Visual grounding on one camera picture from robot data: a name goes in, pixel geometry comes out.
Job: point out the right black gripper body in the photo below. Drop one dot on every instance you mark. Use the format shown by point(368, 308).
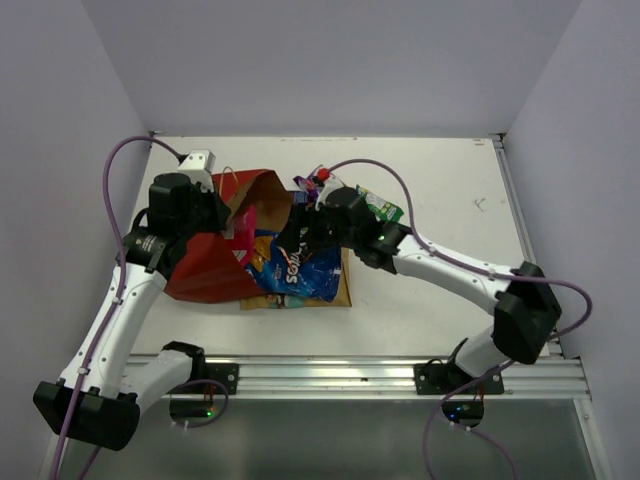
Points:
point(324, 234)

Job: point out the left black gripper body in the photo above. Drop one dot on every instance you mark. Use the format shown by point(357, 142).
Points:
point(205, 215)

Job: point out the pink Real chips bag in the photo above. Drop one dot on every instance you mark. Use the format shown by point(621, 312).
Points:
point(240, 234)

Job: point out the blue Doritos chips bag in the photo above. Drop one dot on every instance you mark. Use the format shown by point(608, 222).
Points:
point(301, 273)

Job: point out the red paper bag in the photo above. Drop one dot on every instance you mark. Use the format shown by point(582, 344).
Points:
point(210, 272)

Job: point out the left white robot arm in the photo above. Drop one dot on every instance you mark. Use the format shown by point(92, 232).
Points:
point(93, 401)

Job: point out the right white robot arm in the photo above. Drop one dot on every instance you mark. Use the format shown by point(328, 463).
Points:
point(522, 304)

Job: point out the small dark blue snack bag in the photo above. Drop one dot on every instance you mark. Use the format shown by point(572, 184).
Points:
point(299, 197)

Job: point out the purple candy bag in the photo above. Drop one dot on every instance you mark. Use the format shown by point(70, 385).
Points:
point(309, 185)

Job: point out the green snack bag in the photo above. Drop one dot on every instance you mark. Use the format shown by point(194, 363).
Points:
point(382, 209)

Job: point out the tan popcorn chips bag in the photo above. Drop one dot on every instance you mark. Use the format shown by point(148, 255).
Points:
point(282, 301)

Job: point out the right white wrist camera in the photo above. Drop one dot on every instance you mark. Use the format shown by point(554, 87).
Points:
point(326, 183)

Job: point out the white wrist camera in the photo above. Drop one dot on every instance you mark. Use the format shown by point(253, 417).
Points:
point(198, 167)
point(326, 183)

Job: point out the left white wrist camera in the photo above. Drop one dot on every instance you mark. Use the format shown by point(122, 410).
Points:
point(198, 167)

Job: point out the aluminium mounting rail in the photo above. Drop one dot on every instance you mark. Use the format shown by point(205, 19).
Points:
point(393, 378)

